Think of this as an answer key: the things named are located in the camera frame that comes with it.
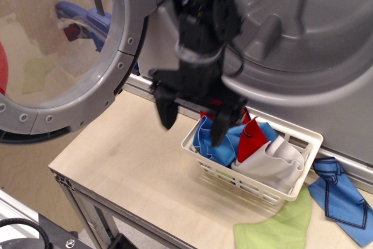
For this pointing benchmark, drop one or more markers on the grey toy washing machine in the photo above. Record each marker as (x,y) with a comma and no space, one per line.
(309,62)

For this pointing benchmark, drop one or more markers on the red cloth with black trim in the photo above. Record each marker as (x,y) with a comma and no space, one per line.
(242,121)

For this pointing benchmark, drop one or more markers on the light green cloth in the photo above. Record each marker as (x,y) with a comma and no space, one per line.
(287,229)

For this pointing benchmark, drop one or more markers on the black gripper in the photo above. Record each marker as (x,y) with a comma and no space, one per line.
(199,84)

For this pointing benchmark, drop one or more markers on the aluminium table frame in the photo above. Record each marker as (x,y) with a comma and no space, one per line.
(98,216)

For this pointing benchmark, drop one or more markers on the blue clamp behind door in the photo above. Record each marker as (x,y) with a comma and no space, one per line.
(88,24)

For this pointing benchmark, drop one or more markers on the blue cloth with black outline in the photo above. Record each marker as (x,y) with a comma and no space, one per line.
(341,200)

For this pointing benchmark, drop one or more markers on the white grey cloth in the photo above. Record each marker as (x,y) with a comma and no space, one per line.
(277,164)

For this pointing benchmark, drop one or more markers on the round transparent washer door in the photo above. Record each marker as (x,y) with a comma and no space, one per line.
(51,87)

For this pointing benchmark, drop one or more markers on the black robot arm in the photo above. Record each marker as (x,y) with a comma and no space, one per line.
(206,27)

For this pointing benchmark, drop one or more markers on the white plastic laundry basket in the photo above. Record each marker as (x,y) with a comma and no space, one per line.
(216,161)

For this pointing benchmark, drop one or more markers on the red cloth with black print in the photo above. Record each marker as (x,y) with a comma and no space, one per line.
(252,138)

